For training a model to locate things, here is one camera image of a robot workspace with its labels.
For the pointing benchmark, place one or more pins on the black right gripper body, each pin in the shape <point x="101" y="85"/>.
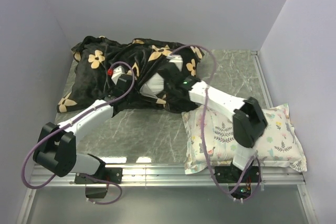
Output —
<point x="168" y="85"/>

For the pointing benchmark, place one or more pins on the black floral plush pillowcase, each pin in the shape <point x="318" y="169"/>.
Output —
<point x="95" y="55"/>

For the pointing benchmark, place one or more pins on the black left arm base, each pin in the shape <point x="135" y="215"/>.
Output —
<point x="105" y="175"/>

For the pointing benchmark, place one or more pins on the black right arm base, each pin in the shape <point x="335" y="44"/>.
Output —
<point x="230" y="175"/>

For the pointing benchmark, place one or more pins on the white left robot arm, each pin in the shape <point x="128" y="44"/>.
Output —
<point x="57" y="147"/>

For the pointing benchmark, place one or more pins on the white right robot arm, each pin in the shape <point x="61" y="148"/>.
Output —
<point x="249" y="122"/>

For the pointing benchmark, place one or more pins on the white animal print pillow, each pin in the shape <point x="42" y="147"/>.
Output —
<point x="278" y="147"/>

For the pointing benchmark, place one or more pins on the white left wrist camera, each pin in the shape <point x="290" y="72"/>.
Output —
<point x="115" y="73"/>

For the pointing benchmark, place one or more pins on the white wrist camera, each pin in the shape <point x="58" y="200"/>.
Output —
<point x="177" y="60"/>
<point x="115" y="73"/>

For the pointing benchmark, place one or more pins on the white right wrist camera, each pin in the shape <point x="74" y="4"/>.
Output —
<point x="177" y="60"/>

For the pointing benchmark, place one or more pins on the aluminium side rail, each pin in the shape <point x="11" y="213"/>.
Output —
<point x="262" y="80"/>

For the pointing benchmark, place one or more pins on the aluminium mounting rail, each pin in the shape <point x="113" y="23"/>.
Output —
<point x="147" y="175"/>

